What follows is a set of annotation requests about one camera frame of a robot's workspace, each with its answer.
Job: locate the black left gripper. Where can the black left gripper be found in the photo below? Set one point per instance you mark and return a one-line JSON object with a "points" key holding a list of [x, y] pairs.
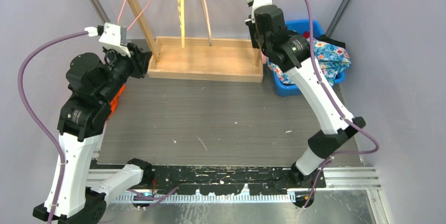
{"points": [[138, 60]]}

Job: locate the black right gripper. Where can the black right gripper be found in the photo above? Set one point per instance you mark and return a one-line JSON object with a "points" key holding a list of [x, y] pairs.
{"points": [[252, 27]]}

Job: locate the blue floral skirt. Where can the blue floral skirt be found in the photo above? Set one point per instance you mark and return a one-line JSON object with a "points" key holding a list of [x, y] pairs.
{"points": [[325, 60]]}

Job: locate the cream plastic hanger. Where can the cream plastic hanger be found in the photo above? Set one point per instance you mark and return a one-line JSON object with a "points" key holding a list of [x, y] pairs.
{"points": [[181, 14]]}

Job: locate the black skirt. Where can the black skirt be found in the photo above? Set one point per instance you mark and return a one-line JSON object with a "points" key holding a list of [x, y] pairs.
{"points": [[327, 39]]}

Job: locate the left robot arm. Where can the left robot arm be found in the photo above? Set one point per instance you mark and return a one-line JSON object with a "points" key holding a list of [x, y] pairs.
{"points": [[94, 84]]}

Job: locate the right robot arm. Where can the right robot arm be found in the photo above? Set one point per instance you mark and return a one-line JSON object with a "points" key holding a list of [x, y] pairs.
{"points": [[337, 124]]}

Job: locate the orange cloth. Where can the orange cloth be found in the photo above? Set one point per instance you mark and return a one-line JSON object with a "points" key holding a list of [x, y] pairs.
{"points": [[114, 103]]}

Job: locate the wooden clothes rack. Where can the wooden clothes rack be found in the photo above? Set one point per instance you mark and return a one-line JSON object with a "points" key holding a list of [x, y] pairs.
{"points": [[228, 59]]}

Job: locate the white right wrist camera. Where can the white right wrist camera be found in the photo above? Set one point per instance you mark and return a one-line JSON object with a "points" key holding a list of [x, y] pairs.
{"points": [[255, 4]]}

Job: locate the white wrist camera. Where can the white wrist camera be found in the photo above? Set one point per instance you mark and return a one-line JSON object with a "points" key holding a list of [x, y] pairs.
{"points": [[111, 36], [255, 4]]}

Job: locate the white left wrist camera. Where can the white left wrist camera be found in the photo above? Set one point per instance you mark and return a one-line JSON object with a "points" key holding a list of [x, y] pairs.
{"points": [[111, 36]]}

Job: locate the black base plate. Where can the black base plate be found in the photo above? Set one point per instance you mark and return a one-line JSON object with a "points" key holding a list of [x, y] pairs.
{"points": [[228, 180]]}

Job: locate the aluminium rail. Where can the aluminium rail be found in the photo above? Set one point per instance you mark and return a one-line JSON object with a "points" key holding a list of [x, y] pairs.
{"points": [[337, 179]]}

